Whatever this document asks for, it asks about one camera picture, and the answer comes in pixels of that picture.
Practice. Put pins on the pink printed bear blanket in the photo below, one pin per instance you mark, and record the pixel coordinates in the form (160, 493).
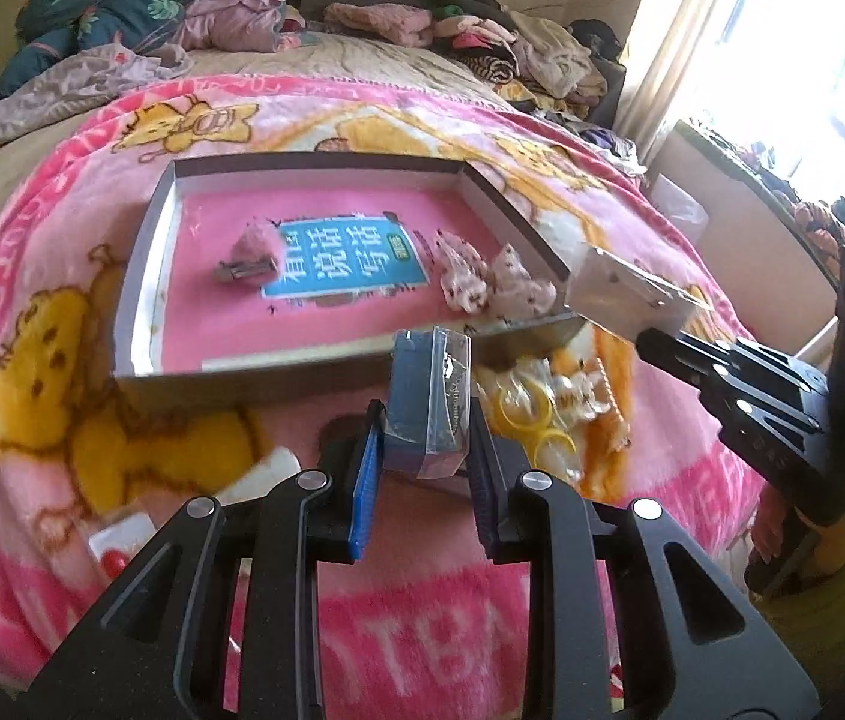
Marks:
(55, 390)

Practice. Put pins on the pink jacket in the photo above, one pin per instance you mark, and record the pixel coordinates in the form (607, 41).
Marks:
(242, 19)

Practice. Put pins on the white packet with red dot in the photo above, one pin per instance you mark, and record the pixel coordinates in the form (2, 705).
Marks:
(119, 544)

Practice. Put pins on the beige side table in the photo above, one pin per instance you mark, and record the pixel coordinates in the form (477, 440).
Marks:
(737, 240)

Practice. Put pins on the pink towel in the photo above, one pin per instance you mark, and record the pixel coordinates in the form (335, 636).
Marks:
(385, 19)

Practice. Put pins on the white purple clothes heap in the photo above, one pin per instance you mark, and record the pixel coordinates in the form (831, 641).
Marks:
(610, 146)

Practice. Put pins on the pile of mixed clothes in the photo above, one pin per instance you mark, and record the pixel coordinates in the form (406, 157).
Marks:
(542, 52)

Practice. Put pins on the grey cardboard tray pink bottom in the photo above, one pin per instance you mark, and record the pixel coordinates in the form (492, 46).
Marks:
(190, 300)

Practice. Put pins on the lilac cloth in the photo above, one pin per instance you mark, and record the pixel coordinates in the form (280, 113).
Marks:
(77, 82)

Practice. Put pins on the blue floral quilt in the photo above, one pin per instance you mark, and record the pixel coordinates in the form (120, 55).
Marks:
(107, 7)

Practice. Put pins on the small blue jewelry box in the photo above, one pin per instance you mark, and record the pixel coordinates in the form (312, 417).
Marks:
(422, 390)

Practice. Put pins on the person's right hand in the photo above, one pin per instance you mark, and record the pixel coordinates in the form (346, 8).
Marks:
(767, 532)

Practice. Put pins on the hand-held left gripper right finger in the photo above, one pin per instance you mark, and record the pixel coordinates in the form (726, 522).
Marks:
(479, 480)

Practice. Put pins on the pink fluffy hair clip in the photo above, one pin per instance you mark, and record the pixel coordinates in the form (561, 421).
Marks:
(254, 244)

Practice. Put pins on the dark clutter pile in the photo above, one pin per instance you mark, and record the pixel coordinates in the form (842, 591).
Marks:
(820, 202)

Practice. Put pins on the bright window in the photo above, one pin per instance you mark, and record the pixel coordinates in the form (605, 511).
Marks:
(805, 52)

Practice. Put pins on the silver jewelry box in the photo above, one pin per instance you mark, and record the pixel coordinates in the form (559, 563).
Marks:
(617, 292)

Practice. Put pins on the yellow rings in clear bag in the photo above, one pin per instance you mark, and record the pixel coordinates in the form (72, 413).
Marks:
(527, 412)

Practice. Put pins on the clear bag of pearl earrings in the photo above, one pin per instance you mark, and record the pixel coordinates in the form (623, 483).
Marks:
(587, 390)

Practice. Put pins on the bed with beige sheet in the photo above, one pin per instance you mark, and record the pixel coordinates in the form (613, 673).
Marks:
(392, 60)

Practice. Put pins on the cream curtain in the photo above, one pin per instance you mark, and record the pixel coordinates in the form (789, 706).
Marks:
(662, 52)

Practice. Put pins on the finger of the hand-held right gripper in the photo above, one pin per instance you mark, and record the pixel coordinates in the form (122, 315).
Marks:
(760, 412)
(674, 351)

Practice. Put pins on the floral fabric scrunchie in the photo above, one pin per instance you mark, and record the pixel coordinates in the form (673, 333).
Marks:
(520, 285)

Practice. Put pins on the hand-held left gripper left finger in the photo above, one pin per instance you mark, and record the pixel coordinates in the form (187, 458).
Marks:
(362, 480)

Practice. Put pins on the clear plastic packets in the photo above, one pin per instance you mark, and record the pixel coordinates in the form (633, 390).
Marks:
(464, 277)

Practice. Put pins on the person's right forearm green sleeve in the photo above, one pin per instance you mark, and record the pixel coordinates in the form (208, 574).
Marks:
(842, 615)

